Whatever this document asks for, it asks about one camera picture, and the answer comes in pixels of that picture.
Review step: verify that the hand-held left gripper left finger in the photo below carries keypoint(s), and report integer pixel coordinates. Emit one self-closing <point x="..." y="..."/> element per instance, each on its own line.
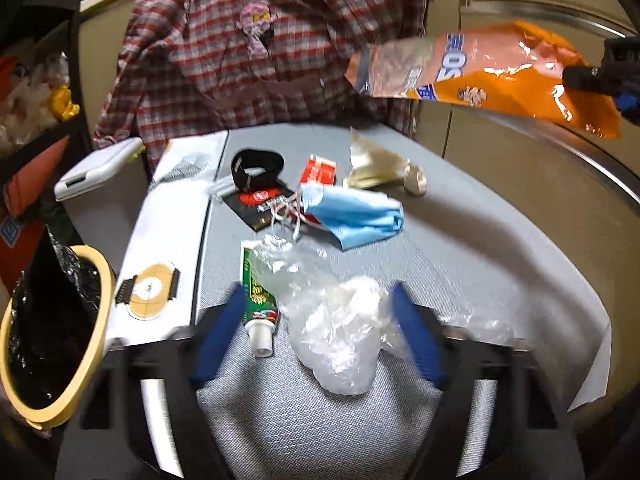
<point x="220" y="332"/>

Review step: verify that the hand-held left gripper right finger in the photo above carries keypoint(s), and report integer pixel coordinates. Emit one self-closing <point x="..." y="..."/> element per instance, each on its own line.
<point x="417" y="337"/>

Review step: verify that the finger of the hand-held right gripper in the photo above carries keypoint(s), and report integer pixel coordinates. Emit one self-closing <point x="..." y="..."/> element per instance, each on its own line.
<point x="582" y="77"/>

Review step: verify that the green toothpaste tube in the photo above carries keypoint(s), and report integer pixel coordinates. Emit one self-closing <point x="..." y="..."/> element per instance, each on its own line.
<point x="257" y="305"/>

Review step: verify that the clear plastic bag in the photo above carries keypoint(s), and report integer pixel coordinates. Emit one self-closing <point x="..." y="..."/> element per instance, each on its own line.
<point x="340" y="340"/>

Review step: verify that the orange snack bag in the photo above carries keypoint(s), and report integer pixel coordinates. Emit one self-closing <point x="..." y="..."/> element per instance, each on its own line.
<point x="500" y="85"/>

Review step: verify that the yellow round waste bin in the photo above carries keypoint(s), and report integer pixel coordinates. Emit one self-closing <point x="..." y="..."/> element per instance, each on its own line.
<point x="106" y="300"/>

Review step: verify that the small red box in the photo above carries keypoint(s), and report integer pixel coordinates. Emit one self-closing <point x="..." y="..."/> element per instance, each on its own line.
<point x="317" y="170"/>

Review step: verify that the small clear plastic wrapper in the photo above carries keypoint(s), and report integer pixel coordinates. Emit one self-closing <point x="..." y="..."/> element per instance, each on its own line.
<point x="480" y="330"/>

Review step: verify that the white printed paper sheet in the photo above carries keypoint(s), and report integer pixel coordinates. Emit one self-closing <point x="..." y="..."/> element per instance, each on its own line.
<point x="165" y="240"/>

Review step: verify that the black packet with red logo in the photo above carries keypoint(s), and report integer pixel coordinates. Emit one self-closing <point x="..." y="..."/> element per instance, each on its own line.
<point x="250" y="207"/>

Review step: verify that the blue face mask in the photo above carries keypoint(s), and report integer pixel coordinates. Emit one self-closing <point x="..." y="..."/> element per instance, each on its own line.
<point x="350" y="215"/>

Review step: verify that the clear plastic sleeve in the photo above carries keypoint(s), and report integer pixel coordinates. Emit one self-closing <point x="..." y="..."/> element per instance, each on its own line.
<point x="220" y="191"/>

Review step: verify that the gold foil wrapper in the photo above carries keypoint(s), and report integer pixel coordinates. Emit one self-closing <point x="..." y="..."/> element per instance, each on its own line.
<point x="370" y="165"/>

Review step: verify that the white pedal bin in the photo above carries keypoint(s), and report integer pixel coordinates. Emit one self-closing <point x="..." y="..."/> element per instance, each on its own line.
<point x="95" y="167"/>

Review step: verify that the orange bag with blue logo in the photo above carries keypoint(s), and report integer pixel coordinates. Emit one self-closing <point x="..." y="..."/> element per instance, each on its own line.
<point x="35" y="185"/>

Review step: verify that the red plaid shirt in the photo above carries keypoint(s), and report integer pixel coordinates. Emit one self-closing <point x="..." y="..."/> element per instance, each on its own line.
<point x="225" y="70"/>

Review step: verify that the yellow plastic bag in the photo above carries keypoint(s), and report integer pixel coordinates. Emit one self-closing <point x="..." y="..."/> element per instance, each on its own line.
<point x="62" y="104"/>

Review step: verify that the pile of pale plastic bags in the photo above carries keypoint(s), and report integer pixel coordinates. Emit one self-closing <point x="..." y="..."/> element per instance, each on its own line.
<point x="30" y="105"/>

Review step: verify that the black shelf unit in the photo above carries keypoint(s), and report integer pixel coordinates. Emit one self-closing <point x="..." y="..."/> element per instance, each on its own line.
<point x="75" y="60"/>

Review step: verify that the crumpled orange bag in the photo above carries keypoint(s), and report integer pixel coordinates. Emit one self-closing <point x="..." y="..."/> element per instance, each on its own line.
<point x="7" y="67"/>

